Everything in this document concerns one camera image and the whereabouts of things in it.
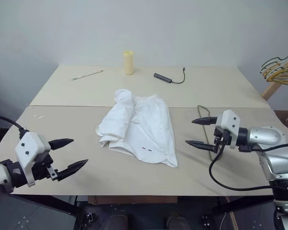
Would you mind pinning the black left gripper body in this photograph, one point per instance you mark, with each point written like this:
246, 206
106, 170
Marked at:
42, 167

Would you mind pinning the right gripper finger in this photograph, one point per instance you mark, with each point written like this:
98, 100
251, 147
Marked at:
199, 144
205, 120

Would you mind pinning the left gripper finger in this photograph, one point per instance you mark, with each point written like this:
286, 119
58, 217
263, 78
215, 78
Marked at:
61, 143
73, 167

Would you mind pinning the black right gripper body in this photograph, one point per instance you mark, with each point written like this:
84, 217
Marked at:
219, 141

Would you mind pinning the white cloth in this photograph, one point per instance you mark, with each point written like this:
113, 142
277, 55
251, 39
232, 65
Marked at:
146, 124

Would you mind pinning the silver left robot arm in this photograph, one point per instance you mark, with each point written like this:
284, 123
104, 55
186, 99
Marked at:
0, 176

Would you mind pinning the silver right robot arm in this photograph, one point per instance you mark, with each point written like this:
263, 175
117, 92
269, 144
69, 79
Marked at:
264, 136

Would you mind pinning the black metal table bar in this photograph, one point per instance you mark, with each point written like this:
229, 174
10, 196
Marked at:
242, 206

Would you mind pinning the dark rounded shape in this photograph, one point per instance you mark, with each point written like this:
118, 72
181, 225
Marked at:
177, 222
118, 222

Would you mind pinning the white pen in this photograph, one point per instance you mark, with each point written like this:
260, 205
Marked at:
86, 75

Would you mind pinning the wooden stick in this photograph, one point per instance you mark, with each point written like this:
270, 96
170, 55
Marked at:
271, 89

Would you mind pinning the pale yellow cylinder container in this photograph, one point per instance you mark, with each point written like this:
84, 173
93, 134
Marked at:
128, 63

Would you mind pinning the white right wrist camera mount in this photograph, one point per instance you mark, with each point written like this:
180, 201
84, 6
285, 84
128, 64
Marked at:
228, 122

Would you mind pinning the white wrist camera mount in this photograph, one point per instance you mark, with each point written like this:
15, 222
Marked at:
30, 146
228, 122

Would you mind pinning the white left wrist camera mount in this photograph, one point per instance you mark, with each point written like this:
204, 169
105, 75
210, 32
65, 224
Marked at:
30, 146

